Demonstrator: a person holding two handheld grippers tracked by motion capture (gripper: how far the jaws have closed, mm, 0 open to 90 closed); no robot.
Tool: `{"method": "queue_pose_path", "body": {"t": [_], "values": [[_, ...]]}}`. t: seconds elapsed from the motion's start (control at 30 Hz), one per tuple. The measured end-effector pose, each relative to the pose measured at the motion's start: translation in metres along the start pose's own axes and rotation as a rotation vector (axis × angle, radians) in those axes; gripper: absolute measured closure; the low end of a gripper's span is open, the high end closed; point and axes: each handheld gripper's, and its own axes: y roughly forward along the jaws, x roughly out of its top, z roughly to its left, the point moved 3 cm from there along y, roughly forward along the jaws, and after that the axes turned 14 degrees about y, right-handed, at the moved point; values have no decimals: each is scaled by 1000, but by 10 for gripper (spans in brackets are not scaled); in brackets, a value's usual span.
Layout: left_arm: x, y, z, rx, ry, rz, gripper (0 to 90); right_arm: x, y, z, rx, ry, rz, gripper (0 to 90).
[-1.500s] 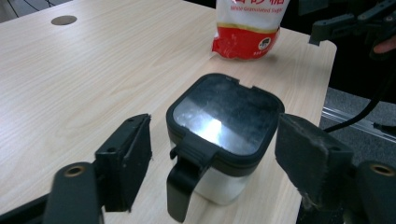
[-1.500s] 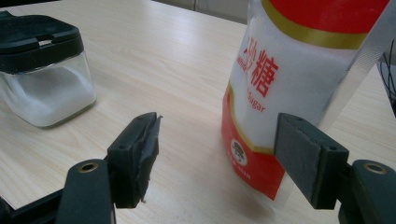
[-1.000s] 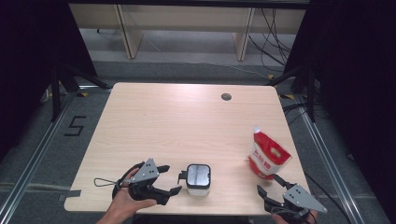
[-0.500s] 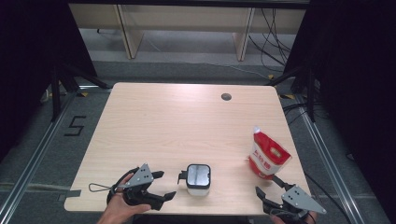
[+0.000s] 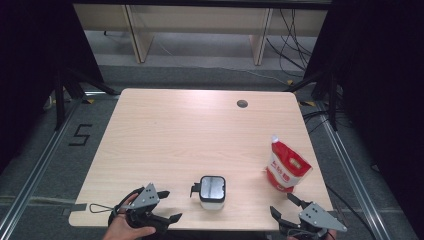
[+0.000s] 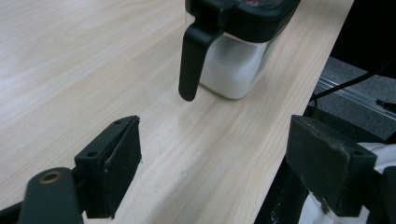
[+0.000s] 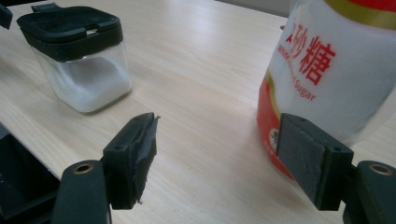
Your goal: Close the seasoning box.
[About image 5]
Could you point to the beige wooden desk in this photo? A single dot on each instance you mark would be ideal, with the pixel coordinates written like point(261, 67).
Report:
point(200, 20)

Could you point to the aluminium floor rail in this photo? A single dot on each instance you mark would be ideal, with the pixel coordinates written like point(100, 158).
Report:
point(353, 173)
point(40, 160)

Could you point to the grey tape strip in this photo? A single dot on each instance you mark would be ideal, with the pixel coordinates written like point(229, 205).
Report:
point(78, 207)

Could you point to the person's left hand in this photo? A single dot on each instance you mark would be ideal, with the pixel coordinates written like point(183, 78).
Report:
point(125, 230)

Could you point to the black curtain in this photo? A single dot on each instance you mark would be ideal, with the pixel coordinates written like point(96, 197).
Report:
point(30, 66)
point(383, 83)

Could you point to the yellow black tape piece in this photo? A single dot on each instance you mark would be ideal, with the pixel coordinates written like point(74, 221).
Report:
point(308, 103)
point(88, 100)
point(290, 82)

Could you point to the person's right hand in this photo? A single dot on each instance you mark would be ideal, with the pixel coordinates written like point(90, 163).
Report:
point(331, 235)

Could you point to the red and white spouted pouch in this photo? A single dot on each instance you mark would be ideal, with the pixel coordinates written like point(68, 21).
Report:
point(288, 166)

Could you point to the clear jar with black lid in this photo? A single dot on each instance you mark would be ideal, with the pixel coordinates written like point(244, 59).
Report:
point(212, 190)

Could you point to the black metal stand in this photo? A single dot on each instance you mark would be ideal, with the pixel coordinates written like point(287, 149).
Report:
point(332, 103)
point(60, 100)

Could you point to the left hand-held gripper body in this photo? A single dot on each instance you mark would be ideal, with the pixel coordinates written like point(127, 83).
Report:
point(145, 200)

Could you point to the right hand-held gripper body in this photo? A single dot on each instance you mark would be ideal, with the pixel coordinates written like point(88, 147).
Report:
point(318, 216)

